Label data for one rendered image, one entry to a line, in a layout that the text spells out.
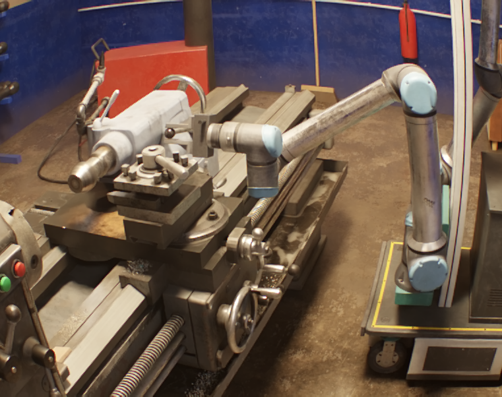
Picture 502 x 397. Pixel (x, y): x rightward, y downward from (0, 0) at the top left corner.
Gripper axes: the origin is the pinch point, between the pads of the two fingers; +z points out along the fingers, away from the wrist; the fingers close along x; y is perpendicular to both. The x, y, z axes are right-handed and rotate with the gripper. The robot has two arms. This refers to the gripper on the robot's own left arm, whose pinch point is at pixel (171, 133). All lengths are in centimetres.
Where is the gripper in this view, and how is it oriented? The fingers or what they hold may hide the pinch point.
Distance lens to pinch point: 203.5
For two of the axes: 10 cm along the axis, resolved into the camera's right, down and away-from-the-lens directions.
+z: -9.4, -1.1, 3.3
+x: -0.4, 9.8, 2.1
